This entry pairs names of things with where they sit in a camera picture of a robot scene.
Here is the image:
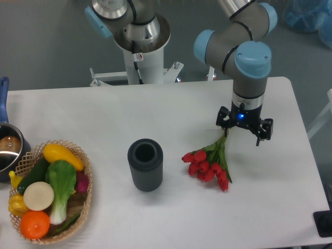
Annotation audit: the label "dark green cucumber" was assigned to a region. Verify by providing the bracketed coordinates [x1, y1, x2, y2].
[17, 157, 50, 194]

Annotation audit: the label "orange fruit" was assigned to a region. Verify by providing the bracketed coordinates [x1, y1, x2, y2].
[19, 211, 50, 240]

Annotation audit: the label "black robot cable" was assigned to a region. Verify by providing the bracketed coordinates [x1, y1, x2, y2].
[131, 40, 144, 85]

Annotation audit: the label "green chili pepper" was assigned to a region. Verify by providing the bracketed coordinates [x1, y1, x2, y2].
[47, 213, 80, 237]

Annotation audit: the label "yellow squash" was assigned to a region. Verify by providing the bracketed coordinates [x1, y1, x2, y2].
[43, 143, 84, 171]

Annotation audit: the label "black device at edge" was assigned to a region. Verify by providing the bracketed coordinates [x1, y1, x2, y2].
[313, 210, 331, 238]

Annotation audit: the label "cream round disc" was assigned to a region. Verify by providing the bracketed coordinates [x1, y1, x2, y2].
[23, 182, 54, 211]

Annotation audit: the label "blue plastic bag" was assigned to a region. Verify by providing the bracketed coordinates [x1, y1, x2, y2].
[283, 1, 331, 48]

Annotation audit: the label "yellow banana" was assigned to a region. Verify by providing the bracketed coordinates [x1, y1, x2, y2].
[8, 171, 23, 189]

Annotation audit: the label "white frame at right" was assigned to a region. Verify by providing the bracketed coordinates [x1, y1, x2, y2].
[307, 89, 331, 139]

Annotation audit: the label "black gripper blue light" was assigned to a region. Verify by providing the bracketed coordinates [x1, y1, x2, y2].
[216, 103, 274, 146]

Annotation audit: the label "red tulip bouquet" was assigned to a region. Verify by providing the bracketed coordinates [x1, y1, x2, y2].
[182, 135, 232, 191]

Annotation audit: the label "purple radish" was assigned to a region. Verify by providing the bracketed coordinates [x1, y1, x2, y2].
[74, 172, 89, 193]

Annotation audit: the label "green bok choy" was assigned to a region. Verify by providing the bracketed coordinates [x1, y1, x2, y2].
[46, 160, 76, 225]

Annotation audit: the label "woven wicker basket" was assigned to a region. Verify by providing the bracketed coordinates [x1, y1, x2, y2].
[15, 140, 93, 245]

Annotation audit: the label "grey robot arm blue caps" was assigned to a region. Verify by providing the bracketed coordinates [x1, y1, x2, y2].
[85, 1, 278, 141]

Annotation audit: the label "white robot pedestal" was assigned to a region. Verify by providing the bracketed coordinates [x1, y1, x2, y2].
[89, 14, 217, 88]

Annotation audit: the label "blue handled saucepan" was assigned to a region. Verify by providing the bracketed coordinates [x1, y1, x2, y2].
[1, 77, 31, 183]

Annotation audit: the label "yellow bell pepper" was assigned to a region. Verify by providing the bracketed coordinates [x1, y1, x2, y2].
[8, 193, 30, 217]

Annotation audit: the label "dark grey ribbed vase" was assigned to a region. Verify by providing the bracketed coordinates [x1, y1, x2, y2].
[127, 139, 163, 192]

